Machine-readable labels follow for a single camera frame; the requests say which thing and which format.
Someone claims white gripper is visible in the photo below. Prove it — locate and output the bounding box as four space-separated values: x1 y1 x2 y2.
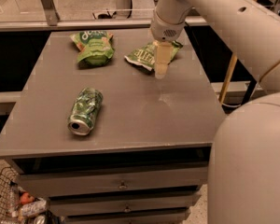
150 10 186 79

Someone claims green jalapeno kettle chip bag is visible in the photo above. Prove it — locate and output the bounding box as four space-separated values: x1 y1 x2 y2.
123 40 184 72

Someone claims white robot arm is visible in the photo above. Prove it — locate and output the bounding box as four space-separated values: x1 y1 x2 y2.
151 0 280 224

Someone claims green snack bag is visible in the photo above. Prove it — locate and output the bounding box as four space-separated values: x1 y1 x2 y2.
70 31 115 66

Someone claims green soda can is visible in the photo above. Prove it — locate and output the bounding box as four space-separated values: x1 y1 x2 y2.
68 88 104 135

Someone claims grey drawer cabinet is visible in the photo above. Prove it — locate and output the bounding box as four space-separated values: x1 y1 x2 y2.
0 29 225 224

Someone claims grey metal railing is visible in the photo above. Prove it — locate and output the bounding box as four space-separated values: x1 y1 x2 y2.
0 0 209 34

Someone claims plastic bottle in basket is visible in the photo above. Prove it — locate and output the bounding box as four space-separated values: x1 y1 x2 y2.
19 200 48 219

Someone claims orange fruit in basket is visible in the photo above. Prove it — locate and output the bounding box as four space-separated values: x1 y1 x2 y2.
20 192 35 205

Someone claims wire basket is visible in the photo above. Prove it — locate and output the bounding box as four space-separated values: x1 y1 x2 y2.
0 167 18 224

